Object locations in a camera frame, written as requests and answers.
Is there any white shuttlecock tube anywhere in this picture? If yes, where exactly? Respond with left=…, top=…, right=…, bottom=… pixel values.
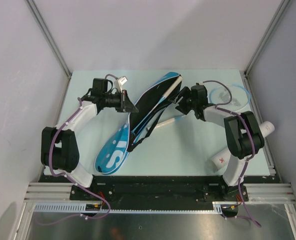
left=207, top=120, right=274, bottom=173

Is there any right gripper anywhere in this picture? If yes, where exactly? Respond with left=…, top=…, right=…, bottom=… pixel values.
left=168, top=86, right=197, bottom=115

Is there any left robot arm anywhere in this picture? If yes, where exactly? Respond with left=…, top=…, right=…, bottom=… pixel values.
left=41, top=76, right=138, bottom=200

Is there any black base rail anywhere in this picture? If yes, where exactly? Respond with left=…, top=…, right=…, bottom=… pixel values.
left=39, top=174, right=250, bottom=216

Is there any aluminium frame post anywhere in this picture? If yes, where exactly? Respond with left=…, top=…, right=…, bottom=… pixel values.
left=243, top=0, right=293, bottom=76
left=24, top=0, right=72, bottom=80

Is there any blue racket bag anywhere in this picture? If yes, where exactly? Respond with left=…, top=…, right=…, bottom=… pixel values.
left=94, top=72, right=182, bottom=175

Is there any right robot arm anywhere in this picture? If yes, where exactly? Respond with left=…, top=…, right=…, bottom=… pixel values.
left=174, top=83, right=265, bottom=201

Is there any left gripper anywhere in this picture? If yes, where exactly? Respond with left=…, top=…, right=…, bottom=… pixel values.
left=102, top=89, right=138, bottom=113

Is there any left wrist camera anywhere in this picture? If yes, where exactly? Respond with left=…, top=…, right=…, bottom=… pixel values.
left=114, top=76, right=128, bottom=93

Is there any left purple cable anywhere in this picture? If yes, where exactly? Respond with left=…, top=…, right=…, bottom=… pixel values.
left=35, top=73, right=118, bottom=226

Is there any left aluminium frame post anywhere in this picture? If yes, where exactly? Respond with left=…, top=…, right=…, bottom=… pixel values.
left=24, top=0, right=72, bottom=80

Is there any right aluminium frame post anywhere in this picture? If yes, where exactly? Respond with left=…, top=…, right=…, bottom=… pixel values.
left=243, top=0, right=293, bottom=76

